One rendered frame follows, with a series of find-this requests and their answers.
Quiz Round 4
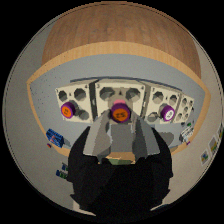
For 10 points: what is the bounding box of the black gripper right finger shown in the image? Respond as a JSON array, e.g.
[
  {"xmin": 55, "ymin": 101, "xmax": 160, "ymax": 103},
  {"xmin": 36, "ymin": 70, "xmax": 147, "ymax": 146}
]
[{"xmin": 129, "ymin": 110, "xmax": 173, "ymax": 178}]

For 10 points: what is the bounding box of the grey bench mat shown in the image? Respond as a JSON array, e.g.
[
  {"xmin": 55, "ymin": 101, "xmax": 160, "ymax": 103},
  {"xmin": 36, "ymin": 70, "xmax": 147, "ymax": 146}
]
[{"xmin": 30, "ymin": 54, "xmax": 205, "ymax": 152}]

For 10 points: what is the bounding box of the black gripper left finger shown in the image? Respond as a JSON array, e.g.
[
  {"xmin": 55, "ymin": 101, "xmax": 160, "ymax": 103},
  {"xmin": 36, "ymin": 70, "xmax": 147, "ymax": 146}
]
[{"xmin": 66, "ymin": 109, "xmax": 111, "ymax": 183}]

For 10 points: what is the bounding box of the blue tube rack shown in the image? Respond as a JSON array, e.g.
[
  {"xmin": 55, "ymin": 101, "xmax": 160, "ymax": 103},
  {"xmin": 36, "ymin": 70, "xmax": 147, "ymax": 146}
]
[{"xmin": 46, "ymin": 128, "xmax": 64, "ymax": 148}]

